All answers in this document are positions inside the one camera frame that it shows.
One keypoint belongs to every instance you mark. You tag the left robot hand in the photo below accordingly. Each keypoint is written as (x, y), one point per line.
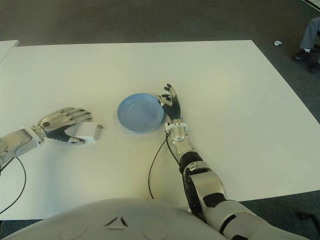
(56, 121)

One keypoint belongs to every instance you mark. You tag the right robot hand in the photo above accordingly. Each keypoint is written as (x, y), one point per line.
(173, 108)

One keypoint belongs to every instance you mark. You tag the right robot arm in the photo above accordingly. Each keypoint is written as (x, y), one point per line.
(205, 180)

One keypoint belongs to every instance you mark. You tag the blue plate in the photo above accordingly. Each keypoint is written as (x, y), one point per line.
(141, 113)

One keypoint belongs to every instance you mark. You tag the white side table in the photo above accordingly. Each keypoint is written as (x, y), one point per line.
(7, 50)

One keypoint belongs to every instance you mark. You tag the grey robot torso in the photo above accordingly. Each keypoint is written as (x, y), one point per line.
(117, 220)

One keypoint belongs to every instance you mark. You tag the small white floor object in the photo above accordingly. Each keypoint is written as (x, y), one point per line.
(277, 43)

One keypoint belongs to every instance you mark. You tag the black chair base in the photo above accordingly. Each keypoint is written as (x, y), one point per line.
(308, 217)

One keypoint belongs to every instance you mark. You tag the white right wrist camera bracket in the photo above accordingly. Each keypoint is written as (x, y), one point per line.
(177, 124)

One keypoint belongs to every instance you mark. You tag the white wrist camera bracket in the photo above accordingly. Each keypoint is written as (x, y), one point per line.
(37, 136)
(177, 124)

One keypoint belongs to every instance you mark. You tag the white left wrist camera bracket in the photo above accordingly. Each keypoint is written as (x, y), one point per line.
(37, 136)

